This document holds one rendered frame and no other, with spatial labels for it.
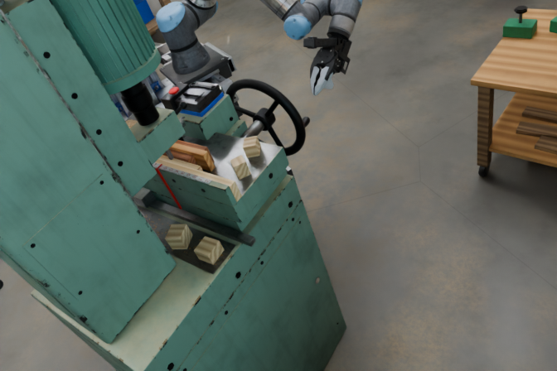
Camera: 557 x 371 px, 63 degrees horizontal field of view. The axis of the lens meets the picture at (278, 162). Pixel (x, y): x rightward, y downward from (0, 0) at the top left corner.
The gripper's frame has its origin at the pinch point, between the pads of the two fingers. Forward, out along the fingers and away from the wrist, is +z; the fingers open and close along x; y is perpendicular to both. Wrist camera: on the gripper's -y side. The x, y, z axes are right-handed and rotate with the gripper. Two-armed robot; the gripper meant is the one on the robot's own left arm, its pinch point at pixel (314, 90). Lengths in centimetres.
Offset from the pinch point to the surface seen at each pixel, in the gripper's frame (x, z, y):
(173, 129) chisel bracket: -1, 28, -42
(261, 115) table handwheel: 7.7, 13.0, -10.1
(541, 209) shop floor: -40, 4, 106
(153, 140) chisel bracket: -2, 32, -46
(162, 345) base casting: -21, 71, -38
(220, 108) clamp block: 6.9, 16.6, -25.4
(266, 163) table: -15.7, 28.1, -23.3
